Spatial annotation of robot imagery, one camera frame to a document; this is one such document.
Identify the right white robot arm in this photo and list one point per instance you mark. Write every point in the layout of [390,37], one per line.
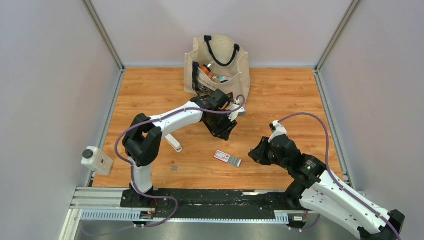
[317,189]

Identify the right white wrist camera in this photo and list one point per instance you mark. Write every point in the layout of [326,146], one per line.
[277,129]

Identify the white box with knob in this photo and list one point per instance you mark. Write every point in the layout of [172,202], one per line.
[97,161]

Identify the beige canvas tote bag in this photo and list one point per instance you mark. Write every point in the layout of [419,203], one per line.
[227,59]

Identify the white stapler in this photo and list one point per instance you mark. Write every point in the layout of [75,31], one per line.
[175,144]

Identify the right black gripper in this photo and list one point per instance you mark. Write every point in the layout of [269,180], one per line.
[258,153]

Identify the orange capped bottle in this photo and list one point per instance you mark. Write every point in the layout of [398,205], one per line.
[206,68]

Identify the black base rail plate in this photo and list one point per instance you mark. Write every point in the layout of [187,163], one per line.
[207,204]

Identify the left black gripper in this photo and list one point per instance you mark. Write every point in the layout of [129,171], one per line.
[224,132]

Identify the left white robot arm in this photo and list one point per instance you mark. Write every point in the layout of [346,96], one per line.
[142,140]

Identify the staple box with staples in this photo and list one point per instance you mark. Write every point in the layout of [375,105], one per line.
[227,158]

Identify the packaged items in bag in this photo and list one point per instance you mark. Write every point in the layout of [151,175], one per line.
[219,79]

